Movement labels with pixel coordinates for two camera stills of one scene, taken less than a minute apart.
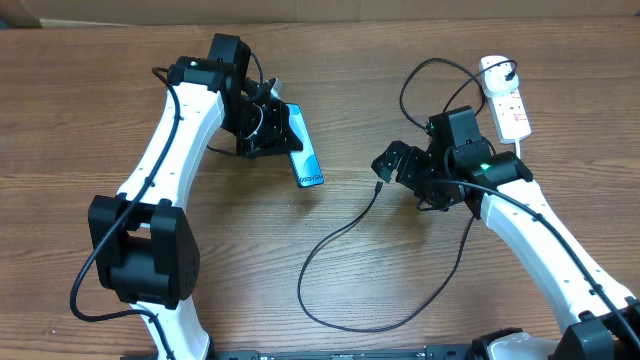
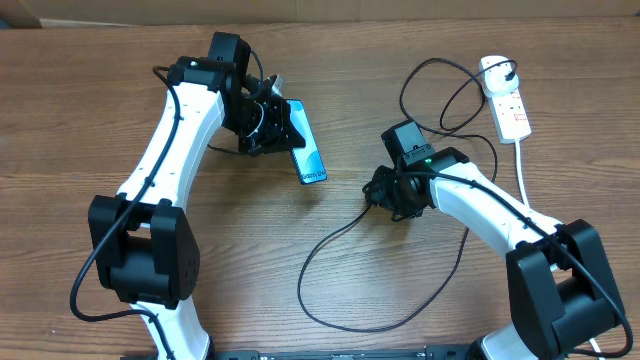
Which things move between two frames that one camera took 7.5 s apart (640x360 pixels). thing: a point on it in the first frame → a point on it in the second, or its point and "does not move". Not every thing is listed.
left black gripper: (278, 139) does not move
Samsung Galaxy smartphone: (305, 163) does not move
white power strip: (510, 117) does not move
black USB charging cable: (458, 88) → (379, 327)
